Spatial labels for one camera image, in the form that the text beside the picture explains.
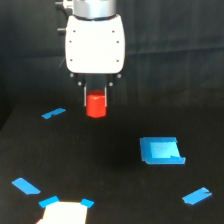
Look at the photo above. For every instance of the blue tape strip near left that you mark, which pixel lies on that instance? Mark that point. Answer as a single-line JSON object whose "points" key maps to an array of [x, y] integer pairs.
{"points": [[25, 186]]}

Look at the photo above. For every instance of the blue tape on paper right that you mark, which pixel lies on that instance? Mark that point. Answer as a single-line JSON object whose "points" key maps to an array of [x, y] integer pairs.
{"points": [[87, 203]]}

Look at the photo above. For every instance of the white paper sheet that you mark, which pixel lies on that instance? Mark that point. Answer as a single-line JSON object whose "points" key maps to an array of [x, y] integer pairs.
{"points": [[64, 213]]}

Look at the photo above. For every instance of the blue tape on paper left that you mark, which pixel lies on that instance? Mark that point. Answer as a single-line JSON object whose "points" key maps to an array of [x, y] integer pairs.
{"points": [[48, 201]]}

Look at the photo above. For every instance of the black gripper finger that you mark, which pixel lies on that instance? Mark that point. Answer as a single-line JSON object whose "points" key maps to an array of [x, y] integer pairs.
{"points": [[106, 95], [85, 94]]}

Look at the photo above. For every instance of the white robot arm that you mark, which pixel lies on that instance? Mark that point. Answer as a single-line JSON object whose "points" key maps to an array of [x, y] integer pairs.
{"points": [[88, 10]]}

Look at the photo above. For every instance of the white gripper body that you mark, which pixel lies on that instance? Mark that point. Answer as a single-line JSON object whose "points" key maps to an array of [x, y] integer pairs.
{"points": [[94, 47]]}

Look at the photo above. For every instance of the blue tape strip near right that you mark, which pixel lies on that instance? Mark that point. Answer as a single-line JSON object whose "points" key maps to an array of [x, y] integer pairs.
{"points": [[197, 196]]}

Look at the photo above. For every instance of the red hexagonal block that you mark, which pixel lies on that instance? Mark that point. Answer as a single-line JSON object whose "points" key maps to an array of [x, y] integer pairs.
{"points": [[95, 104]]}

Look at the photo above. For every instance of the blue tape on paper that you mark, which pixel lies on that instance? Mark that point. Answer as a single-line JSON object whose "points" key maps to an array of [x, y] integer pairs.
{"points": [[87, 203], [48, 201]]}

